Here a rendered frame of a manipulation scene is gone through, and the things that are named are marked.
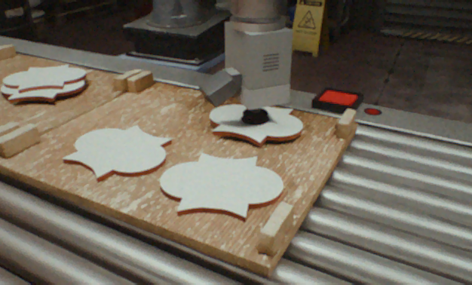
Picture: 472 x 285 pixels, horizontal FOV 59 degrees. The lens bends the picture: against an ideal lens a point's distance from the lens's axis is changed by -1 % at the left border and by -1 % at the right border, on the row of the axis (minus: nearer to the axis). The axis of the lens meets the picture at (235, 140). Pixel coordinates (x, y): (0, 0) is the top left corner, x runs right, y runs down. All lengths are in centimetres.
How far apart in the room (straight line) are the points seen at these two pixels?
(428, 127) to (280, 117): 26
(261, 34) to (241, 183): 19
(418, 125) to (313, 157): 25
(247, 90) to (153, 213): 21
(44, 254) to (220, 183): 20
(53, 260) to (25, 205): 12
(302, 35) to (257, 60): 373
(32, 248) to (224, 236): 20
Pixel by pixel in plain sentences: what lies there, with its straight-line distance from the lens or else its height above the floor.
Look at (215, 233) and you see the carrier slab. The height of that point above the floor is 94.
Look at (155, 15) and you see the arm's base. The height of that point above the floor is 98.
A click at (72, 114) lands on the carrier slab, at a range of 74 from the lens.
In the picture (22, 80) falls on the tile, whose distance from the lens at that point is 86.
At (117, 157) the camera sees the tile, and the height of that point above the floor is 94.
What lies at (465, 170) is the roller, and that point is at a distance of 66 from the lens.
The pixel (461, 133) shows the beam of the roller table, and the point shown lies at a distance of 77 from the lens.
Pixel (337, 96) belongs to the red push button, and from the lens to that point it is 80.
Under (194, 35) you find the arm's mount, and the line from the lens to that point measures 111.
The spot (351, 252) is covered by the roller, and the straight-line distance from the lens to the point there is 46.
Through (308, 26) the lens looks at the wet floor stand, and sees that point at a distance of 426.
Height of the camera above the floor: 122
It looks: 28 degrees down
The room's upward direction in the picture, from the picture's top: straight up
